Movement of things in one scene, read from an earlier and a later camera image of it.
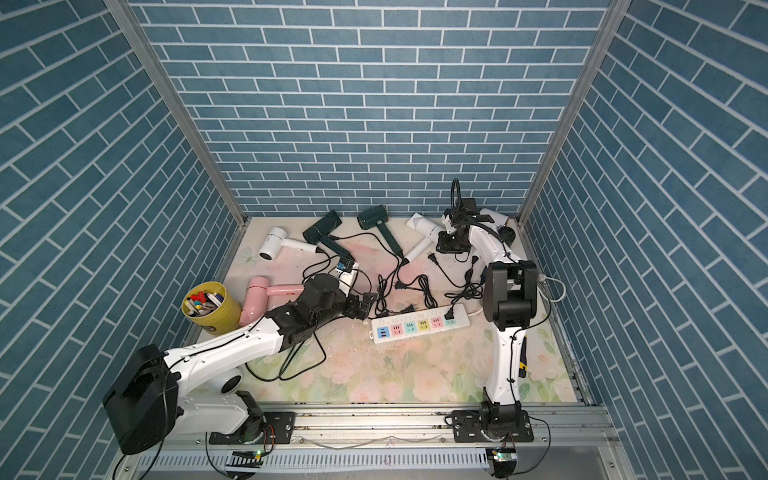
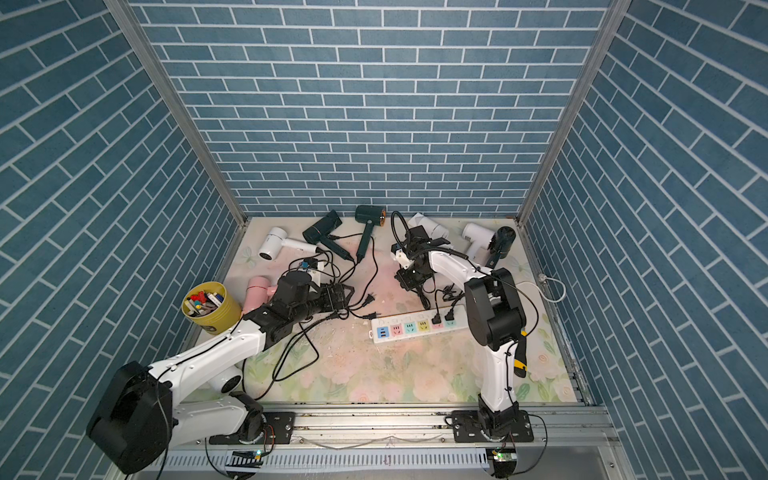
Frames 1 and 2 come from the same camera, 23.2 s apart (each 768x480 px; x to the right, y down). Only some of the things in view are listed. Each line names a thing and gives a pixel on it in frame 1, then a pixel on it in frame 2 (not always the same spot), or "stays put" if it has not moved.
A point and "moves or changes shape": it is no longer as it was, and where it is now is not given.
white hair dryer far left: (276, 239) stays put
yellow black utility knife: (523, 366) stays put
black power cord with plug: (467, 290) moves or changes shape
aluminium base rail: (572, 441) stays put
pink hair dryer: (257, 295) stays put
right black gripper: (443, 241) to (407, 284)
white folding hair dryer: (427, 227) stays put
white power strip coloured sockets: (417, 323) stays put
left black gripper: (354, 312) to (341, 302)
